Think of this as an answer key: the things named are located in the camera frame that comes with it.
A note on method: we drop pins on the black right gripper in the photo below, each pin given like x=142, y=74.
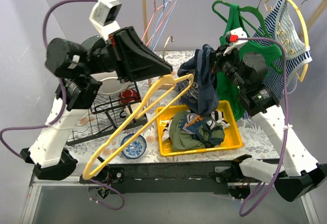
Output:
x=219, y=56

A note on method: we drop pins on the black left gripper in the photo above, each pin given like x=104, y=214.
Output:
x=118, y=56

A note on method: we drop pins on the navy blue tank top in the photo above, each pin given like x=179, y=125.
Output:
x=201, y=98

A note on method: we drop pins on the black white striped tank top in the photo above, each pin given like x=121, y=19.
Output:
x=218, y=116

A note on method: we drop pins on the light blue wire hanger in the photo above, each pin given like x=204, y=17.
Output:
x=166, y=8

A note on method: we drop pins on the pink wire hanger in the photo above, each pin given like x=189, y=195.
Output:
x=147, y=22

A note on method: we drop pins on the olive green tank top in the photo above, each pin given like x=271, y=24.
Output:
x=189, y=131

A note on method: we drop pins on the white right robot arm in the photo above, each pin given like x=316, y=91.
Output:
x=300, y=171

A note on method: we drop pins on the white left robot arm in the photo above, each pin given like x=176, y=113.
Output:
x=75, y=66

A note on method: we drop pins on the wooden yellow curved hanger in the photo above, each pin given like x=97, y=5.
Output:
x=304, y=35

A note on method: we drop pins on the white ceramic plate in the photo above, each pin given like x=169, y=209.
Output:
x=110, y=85

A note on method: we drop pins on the red cup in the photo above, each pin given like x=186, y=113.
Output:
x=128, y=95

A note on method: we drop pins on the beige ceramic mug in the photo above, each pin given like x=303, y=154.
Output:
x=129, y=109

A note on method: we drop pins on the dark green patterned plate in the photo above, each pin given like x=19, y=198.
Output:
x=93, y=42

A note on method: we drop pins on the yellow plastic tray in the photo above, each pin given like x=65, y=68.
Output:
x=231, y=141

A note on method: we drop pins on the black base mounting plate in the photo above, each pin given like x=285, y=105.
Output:
x=174, y=177

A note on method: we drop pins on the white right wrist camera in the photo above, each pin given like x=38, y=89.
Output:
x=235, y=39

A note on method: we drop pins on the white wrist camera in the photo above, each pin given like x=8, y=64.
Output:
x=235, y=39
x=103, y=17

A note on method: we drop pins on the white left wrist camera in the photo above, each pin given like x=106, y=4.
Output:
x=103, y=17

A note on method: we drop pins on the black wire dish rack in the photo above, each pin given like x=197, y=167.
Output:
x=101, y=120

